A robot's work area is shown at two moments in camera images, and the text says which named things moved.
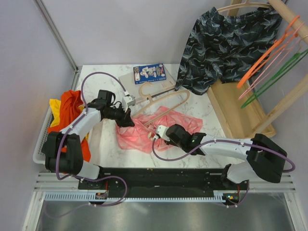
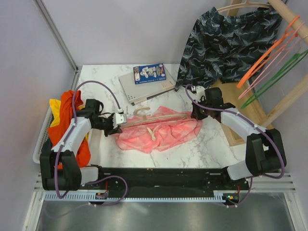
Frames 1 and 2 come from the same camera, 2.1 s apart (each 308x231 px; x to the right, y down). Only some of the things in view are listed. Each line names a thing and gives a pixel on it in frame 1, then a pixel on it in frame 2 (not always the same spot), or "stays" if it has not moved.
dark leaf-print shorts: x=225 y=47 stays
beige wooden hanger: x=151 y=99 → x=150 y=120
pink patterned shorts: x=137 y=138 stays
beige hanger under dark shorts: x=247 y=3 stays
